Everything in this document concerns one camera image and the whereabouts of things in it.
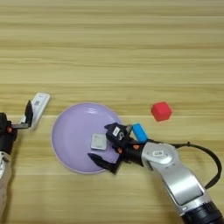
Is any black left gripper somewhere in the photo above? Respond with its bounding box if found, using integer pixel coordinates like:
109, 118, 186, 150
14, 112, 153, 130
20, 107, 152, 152
0, 100, 34, 156

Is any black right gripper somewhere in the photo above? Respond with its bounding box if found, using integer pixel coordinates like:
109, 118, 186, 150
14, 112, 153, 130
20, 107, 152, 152
87, 123, 147, 175

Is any white rectangular device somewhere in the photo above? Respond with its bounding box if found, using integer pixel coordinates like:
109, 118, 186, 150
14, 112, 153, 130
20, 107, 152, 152
18, 92, 52, 130

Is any small silver square tin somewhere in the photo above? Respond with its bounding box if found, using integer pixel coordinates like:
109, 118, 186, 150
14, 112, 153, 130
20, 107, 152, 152
90, 133, 108, 151

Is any red cube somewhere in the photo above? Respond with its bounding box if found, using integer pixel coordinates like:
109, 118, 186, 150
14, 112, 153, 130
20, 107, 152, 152
150, 101, 173, 123

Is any right gripper labelled black box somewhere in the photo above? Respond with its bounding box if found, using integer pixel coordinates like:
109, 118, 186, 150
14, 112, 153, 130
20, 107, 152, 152
104, 122, 130, 144

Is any blue rectangular bar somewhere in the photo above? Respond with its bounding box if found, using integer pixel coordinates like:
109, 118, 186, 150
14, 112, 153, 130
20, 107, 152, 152
131, 122, 149, 144

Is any lilac round plate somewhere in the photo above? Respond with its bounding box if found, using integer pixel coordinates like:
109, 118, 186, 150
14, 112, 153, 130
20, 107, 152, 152
51, 102, 125, 175

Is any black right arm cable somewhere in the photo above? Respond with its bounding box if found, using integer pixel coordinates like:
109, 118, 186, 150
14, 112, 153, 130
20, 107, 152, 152
145, 139, 222, 191

